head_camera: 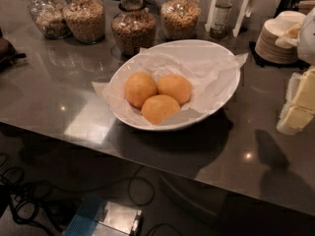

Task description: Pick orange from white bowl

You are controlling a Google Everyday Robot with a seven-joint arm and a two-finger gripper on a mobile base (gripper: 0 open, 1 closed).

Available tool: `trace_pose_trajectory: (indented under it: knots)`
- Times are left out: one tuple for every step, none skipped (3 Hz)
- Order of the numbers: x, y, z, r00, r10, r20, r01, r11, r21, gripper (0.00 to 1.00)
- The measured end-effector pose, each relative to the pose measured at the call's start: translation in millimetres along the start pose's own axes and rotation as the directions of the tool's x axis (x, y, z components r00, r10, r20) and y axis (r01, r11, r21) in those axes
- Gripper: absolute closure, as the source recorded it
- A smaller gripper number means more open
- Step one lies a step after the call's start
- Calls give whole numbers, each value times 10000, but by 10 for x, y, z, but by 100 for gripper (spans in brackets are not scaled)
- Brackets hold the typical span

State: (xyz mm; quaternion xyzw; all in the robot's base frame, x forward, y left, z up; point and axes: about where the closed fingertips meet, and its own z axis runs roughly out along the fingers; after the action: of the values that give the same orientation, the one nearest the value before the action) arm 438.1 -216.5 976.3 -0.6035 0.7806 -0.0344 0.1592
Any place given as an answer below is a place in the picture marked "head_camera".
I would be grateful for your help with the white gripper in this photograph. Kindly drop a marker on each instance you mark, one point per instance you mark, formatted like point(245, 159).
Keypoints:
point(307, 39)

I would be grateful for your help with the orange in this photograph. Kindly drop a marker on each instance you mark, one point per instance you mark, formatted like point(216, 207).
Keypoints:
point(175, 86)
point(139, 87)
point(159, 107)

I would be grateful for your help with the white oval bowl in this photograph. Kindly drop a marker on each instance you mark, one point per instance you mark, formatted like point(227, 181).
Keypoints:
point(223, 82)

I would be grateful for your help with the black tray under plates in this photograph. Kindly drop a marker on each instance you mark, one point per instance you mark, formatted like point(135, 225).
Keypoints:
point(301, 65)

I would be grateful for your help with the stack of paper plates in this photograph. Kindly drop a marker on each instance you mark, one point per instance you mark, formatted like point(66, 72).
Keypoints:
point(272, 43)

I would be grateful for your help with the white paper liner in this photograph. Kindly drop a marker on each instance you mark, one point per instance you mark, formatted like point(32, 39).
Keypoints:
point(203, 66)

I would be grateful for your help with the glass bottle with label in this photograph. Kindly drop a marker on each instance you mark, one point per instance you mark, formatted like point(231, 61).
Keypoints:
point(220, 19)

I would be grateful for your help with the right grain glass jar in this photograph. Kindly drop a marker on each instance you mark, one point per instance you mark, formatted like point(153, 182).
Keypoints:
point(179, 18)

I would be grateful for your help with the dark grain glass jar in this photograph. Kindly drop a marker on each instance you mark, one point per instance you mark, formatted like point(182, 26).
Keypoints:
point(134, 27)

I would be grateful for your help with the blue and metal box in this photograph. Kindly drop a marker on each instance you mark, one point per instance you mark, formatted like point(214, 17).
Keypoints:
point(97, 216)

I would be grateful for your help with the grain filled glass jar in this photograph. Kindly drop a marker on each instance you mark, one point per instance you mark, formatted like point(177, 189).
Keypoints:
point(86, 20)

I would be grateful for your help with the far left glass jar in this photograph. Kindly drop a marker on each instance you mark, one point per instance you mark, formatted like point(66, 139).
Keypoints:
point(47, 15)

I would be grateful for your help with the white stand frame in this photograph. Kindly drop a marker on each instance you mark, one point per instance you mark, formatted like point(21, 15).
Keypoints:
point(242, 14)

